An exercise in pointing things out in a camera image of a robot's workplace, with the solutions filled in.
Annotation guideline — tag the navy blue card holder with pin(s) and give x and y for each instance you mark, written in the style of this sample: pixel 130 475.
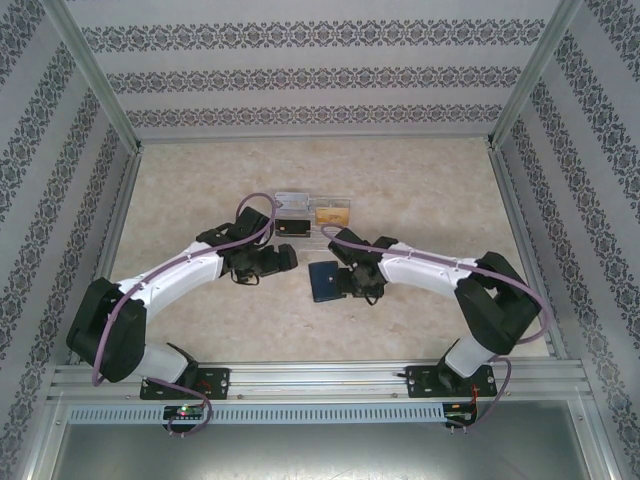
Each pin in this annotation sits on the navy blue card holder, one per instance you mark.
pixel 322 282

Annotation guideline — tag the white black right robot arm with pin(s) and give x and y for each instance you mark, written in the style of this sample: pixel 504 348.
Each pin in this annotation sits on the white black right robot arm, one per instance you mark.
pixel 500 310

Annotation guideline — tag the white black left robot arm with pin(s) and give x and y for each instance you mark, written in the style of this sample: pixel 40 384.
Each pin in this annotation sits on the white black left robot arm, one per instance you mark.
pixel 80 335

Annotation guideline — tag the black card orange mark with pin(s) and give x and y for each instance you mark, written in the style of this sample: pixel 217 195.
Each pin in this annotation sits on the black card orange mark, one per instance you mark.
pixel 292 227

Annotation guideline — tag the clear acrylic card tray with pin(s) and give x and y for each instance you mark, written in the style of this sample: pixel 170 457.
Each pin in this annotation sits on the clear acrylic card tray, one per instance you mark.
pixel 315 244

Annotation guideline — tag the orange credit card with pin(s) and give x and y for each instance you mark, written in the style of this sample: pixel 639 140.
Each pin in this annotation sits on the orange credit card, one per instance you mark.
pixel 332 215

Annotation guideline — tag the left circuit board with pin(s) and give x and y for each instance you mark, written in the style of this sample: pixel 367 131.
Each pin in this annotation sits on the left circuit board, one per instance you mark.
pixel 185 412

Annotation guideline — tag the circuit board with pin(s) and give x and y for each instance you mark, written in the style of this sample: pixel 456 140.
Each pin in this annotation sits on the circuit board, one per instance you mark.
pixel 460 412
pixel 185 412

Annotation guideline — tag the right circuit board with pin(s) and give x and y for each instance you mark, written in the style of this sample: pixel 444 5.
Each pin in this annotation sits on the right circuit board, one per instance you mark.
pixel 460 412

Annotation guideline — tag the grey sheet metal panel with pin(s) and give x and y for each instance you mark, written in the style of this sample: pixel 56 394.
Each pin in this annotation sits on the grey sheet metal panel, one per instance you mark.
pixel 320 452

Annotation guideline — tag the aluminium mounting rail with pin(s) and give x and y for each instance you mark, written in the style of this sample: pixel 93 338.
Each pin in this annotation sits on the aluminium mounting rail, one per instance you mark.
pixel 315 380

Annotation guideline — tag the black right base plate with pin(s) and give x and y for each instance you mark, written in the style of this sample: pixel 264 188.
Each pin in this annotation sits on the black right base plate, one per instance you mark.
pixel 417 382

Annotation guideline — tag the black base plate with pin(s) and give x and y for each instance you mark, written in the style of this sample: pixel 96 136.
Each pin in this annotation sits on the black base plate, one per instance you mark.
pixel 417 382
pixel 217 382

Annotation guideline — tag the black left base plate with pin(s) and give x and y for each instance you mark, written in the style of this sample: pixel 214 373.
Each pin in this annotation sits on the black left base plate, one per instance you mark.
pixel 217 382

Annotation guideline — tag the aluminium side rail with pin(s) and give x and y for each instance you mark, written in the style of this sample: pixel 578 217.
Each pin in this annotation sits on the aluminium side rail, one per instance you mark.
pixel 515 220
pixel 112 240

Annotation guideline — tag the aluminium frame post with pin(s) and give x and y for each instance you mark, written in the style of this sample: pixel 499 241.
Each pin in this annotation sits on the aluminium frame post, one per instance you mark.
pixel 535 75
pixel 95 80

